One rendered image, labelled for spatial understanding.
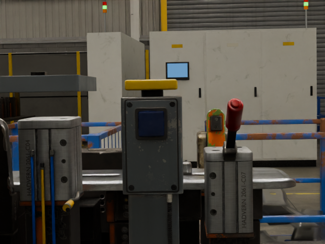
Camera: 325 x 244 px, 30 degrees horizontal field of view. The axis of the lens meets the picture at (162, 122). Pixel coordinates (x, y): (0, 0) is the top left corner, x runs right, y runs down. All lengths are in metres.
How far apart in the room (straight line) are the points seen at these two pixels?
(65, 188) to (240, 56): 8.06
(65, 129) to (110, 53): 8.04
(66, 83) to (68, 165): 0.23
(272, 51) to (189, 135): 1.69
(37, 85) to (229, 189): 0.33
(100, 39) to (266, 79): 2.46
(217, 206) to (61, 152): 0.23
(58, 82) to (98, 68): 8.26
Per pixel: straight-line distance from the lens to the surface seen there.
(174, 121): 0.69
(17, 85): 0.68
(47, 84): 0.67
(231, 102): 0.74
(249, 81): 8.87
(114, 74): 8.87
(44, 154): 0.87
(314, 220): 2.87
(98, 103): 8.92
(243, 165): 0.86
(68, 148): 0.86
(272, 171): 1.10
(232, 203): 0.87
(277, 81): 8.92
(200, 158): 1.20
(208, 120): 1.19
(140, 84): 0.69
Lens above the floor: 1.15
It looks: 3 degrees down
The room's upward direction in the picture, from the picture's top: 1 degrees counter-clockwise
